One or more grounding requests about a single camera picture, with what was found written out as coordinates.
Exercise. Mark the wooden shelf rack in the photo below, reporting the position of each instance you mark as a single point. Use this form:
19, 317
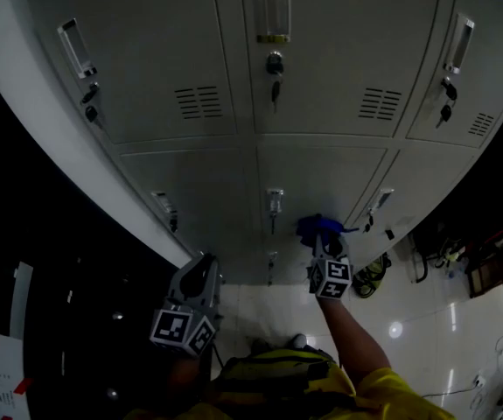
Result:
500, 265

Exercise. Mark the black chest mount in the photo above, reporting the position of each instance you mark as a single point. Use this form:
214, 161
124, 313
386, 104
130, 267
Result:
277, 372

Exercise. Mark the person's shoe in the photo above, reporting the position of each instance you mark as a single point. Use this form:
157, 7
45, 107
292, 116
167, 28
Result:
298, 340
260, 346

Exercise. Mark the small black tag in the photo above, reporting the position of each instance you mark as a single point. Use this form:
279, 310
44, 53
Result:
389, 234

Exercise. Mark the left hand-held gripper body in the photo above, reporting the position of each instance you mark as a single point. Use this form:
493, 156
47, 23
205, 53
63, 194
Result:
181, 326

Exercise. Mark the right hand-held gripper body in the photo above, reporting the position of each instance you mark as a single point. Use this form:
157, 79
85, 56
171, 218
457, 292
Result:
332, 278

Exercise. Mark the blue cleaning cloth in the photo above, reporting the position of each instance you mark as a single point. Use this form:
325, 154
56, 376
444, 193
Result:
310, 230

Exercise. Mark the yellow and black bag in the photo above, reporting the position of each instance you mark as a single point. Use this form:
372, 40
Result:
371, 276

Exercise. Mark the person's left forearm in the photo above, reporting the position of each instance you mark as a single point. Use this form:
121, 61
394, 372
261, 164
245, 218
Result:
185, 379

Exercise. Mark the grey metal locker cabinet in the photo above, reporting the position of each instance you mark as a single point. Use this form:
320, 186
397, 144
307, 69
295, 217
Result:
321, 103

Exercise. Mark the grey metal locker door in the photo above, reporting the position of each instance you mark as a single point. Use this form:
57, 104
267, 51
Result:
303, 177

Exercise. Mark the person's yellow shirt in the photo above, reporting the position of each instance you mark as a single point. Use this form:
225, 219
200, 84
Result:
386, 398

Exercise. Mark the white plastic bottle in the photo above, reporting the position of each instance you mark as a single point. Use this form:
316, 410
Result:
451, 255

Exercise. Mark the person's right forearm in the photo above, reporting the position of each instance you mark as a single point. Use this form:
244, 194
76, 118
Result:
351, 339

